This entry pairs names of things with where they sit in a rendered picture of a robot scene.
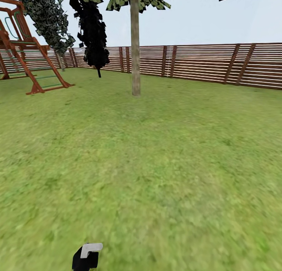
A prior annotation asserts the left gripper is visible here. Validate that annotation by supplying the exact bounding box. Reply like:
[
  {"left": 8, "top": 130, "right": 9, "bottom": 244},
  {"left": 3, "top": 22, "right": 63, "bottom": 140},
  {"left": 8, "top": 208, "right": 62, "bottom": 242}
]
[{"left": 72, "top": 247, "right": 98, "bottom": 271}]

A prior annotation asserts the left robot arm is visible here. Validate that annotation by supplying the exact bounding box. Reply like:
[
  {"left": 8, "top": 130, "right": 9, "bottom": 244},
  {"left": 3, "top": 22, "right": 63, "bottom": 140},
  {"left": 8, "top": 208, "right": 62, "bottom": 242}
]
[{"left": 72, "top": 243, "right": 103, "bottom": 271}]

